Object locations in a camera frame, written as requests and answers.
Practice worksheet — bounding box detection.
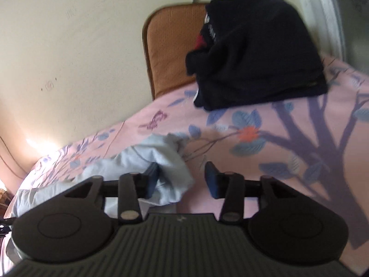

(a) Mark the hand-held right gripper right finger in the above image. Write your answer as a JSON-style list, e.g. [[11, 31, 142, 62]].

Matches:
[[205, 162, 302, 223]]

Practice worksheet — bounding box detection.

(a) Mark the black folded garment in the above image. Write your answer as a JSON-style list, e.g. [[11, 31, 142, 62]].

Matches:
[[185, 0, 329, 111]]

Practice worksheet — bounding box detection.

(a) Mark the white garment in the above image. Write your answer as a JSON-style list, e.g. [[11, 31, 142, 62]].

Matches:
[[11, 133, 196, 226]]

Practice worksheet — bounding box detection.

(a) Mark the red and black wall cable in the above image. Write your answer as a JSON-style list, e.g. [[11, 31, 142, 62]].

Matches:
[[0, 135, 28, 181]]

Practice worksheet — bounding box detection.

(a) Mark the brown cushion mat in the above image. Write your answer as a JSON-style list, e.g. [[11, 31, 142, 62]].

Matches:
[[142, 3, 209, 100]]

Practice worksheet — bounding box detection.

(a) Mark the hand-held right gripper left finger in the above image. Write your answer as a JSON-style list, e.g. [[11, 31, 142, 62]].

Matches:
[[64, 162, 161, 225]]

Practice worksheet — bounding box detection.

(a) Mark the black red patterned garment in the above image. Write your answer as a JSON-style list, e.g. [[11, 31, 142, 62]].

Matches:
[[195, 4, 218, 52]]

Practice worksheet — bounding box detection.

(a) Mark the white window frame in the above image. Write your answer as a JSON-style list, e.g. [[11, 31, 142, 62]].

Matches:
[[290, 0, 369, 77]]

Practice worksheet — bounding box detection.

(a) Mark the pink floral bed sheet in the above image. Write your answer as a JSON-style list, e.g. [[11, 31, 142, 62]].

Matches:
[[6, 50, 369, 277]]

